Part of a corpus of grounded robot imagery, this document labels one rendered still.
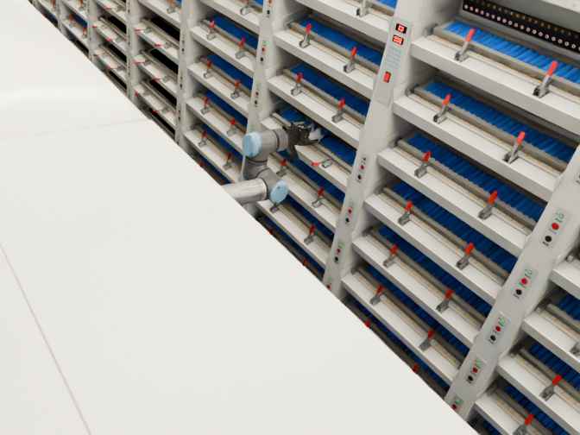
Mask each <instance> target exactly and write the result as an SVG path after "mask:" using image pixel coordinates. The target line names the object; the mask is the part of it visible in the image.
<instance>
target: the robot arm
mask: <svg viewBox="0 0 580 435"><path fill-rule="evenodd" d="M295 122H298V123H295ZM323 137H324V135H321V129H320V128H318V129H316V131H314V124H313V123H310V125H309V127H308V128H307V126H306V123H305V122H302V120H298V121H292V123H291V126H288V127H287V126H286V125H282V128H277V129H268V130H263V131H258V132H251V133H248V134H247V135H245V136H244V138H243V141H242V148H243V152H244V154H245V161H244V167H243V180H244V181H242V182H237V183H232V184H228V185H223V186H221V187H222V188H223V189H224V190H225V191H226V192H227V193H228V194H229V195H230V196H231V197H232V198H233V199H234V200H235V201H236V202H237V203H238V204H239V205H246V204H250V203H254V202H258V201H265V200H270V201H271V202H272V203H275V204H277V203H280V202H281V201H282V200H283V199H284V198H285V197H286V196H287V193H288V185H287V184H286V182H285V181H284V180H282V179H281V178H280V177H279V176H278V175H277V174H276V173H275V172H274V171H273V170H272V169H271V168H270V167H268V166H267V163H268V154H269V153H273V152H277V151H281V150H284V149H286V150H287V153H288V156H289V158H290V159H291V160H293V161H297V160H298V159H299V156H298V153H297V151H296V148H295V146H294V145H298V146H307V145H313V144H315V143H317V142H318V141H320V140H321V139H322V138H323Z"/></svg>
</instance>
